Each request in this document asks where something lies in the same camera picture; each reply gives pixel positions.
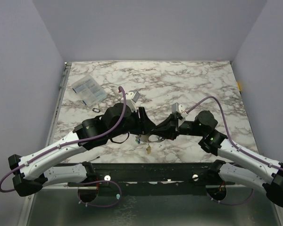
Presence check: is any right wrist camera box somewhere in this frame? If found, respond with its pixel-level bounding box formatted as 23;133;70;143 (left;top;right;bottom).
171;103;188;120

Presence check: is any keyring bunch with keys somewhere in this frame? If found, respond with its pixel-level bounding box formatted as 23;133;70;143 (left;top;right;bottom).
135;135;165;154

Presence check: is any clear plastic organizer box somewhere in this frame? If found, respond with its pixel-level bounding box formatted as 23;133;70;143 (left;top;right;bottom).
71;75;107;107

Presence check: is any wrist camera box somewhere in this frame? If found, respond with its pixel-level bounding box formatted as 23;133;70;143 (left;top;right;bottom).
171;103;188;120
126;90;140;112

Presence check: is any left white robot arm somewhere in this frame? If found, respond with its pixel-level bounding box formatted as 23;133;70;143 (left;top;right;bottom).
8;103;155;197

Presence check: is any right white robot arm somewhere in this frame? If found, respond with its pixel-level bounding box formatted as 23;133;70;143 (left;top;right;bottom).
151;111;283;208

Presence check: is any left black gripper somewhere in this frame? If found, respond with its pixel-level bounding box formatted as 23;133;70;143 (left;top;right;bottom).
109;106;156;140

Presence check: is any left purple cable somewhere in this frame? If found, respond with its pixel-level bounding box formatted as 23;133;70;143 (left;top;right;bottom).
0;86;128;208

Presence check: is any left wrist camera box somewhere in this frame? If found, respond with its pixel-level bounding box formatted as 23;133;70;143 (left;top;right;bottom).
126;90;140;112

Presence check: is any aluminium extrusion rail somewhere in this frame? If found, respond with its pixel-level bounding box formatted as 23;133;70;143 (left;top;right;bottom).
42;183;68;189

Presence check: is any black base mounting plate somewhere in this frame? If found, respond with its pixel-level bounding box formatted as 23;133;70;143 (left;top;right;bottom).
39;161;250;196

